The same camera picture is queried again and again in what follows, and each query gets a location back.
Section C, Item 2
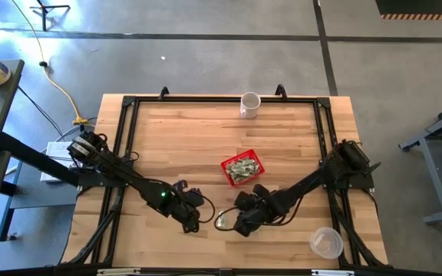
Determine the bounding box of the yellow power cable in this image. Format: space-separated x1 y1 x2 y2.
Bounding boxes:
9 0 90 127

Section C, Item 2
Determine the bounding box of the grey metal cart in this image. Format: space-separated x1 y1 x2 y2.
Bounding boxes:
398 97 442 225

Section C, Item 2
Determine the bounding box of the black table frame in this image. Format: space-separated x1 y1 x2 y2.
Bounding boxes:
61 84 389 276

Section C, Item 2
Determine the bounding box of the black light stand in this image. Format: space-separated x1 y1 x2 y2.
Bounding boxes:
28 0 71 32

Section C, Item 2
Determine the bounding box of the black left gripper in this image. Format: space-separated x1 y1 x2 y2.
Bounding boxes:
166 186 206 235

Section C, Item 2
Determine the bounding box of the black hazard-striped mat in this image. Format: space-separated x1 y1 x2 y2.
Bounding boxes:
374 0 442 21

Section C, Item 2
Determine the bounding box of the red plastic basket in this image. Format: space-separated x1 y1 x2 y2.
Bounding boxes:
220 149 266 189

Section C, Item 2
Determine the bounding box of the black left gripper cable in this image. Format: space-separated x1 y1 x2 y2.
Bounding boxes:
196 190 216 225

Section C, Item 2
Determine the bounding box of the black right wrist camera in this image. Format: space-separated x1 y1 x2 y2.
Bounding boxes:
251 183 271 199

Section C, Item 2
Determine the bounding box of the white ceramic mug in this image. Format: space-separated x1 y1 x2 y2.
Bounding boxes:
239 91 262 120

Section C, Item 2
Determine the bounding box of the clear plastic container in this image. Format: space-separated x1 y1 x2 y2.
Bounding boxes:
308 226 345 261

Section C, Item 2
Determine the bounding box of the green white wrapper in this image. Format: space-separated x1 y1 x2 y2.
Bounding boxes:
226 160 246 182
240 157 261 178
217 212 230 232

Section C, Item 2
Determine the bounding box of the white paper box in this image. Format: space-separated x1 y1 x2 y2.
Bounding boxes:
39 140 77 183

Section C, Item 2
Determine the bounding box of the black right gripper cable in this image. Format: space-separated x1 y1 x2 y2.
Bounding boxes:
213 205 242 232

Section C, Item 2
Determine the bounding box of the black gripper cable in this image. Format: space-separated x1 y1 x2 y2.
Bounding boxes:
213 205 242 232
196 190 216 225

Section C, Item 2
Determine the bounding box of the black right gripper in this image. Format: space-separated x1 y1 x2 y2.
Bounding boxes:
233 190 280 238

